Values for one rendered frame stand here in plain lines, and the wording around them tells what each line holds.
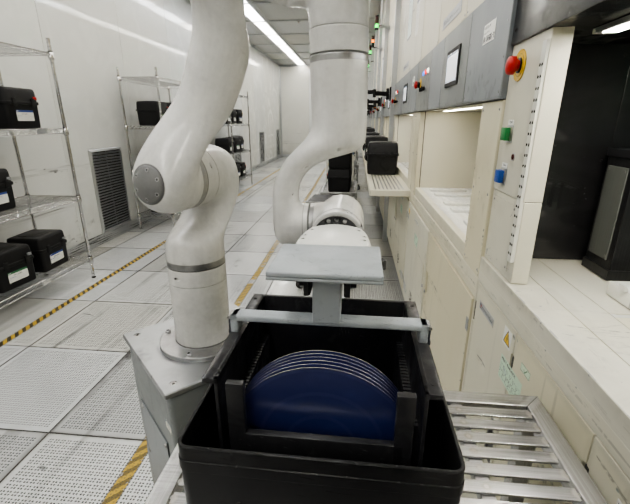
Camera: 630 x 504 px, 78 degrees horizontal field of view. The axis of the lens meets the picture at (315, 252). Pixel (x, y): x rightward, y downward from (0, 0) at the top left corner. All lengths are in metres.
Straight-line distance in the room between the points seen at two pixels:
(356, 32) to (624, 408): 0.63
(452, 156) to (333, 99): 1.91
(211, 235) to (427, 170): 1.83
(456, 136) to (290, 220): 1.91
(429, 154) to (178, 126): 1.90
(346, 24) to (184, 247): 0.48
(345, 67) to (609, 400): 0.60
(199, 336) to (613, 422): 0.71
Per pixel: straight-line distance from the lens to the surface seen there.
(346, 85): 0.62
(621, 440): 0.70
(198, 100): 0.73
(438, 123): 2.46
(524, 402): 0.82
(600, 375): 0.75
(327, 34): 0.63
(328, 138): 0.62
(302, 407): 0.45
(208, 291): 0.83
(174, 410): 0.84
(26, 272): 3.29
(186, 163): 0.72
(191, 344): 0.89
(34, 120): 3.47
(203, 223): 0.83
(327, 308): 0.45
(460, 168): 2.51
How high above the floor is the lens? 1.23
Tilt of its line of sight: 19 degrees down
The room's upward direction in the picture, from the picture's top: straight up
